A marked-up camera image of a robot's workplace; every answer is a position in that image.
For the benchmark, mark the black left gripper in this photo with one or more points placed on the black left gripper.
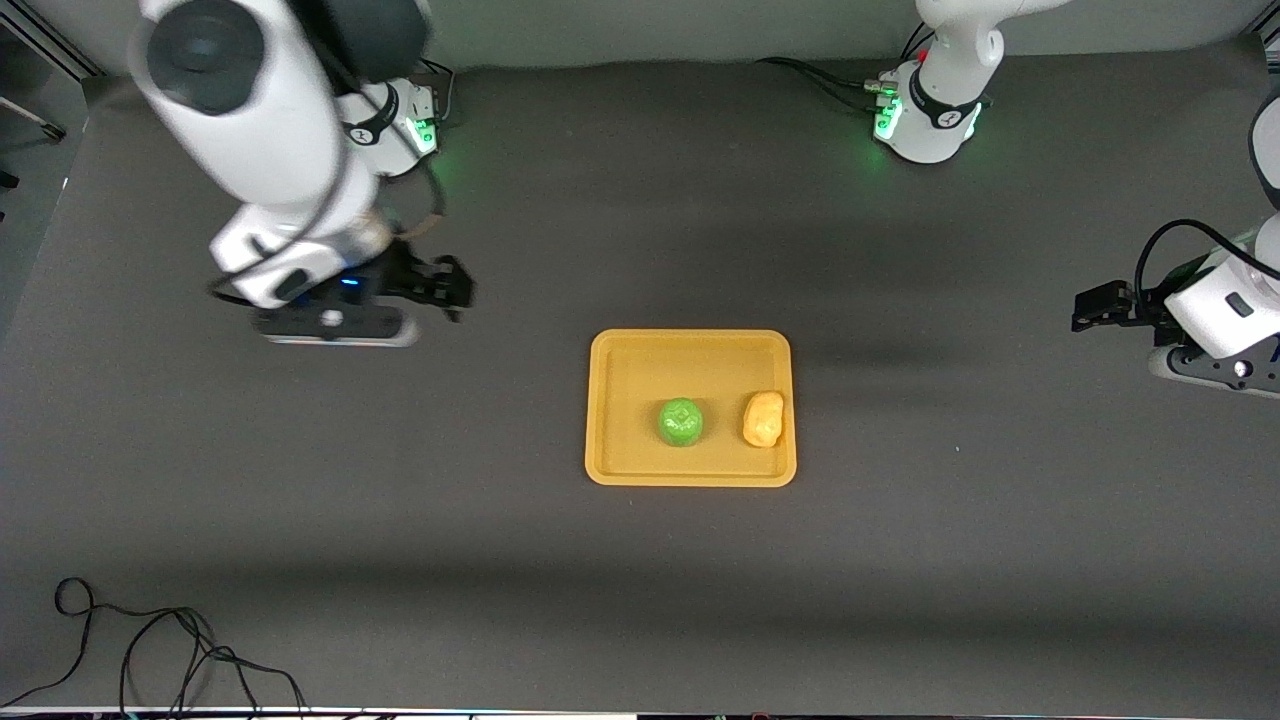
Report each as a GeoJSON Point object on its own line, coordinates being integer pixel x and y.
{"type": "Point", "coordinates": [1133, 303]}

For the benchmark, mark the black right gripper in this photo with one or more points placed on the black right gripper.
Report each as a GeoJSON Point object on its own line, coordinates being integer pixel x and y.
{"type": "Point", "coordinates": [407, 275]}

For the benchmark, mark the green toy apple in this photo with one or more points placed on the green toy apple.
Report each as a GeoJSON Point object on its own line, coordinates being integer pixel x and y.
{"type": "Point", "coordinates": [680, 422]}

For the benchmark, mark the yellow toy potato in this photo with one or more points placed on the yellow toy potato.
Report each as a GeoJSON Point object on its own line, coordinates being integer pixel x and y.
{"type": "Point", "coordinates": [763, 420]}

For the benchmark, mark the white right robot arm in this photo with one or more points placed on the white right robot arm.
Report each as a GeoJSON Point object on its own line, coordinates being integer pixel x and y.
{"type": "Point", "coordinates": [260, 120]}

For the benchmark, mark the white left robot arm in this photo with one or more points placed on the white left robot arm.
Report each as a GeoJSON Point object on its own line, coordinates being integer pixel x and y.
{"type": "Point", "coordinates": [940, 110]}

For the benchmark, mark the yellow plastic tray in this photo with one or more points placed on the yellow plastic tray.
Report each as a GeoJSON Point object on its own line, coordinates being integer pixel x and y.
{"type": "Point", "coordinates": [630, 400]}

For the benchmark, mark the aluminium frame rail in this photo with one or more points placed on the aluminium frame rail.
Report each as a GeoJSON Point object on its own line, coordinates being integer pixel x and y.
{"type": "Point", "coordinates": [60, 45]}
{"type": "Point", "coordinates": [1268, 38]}

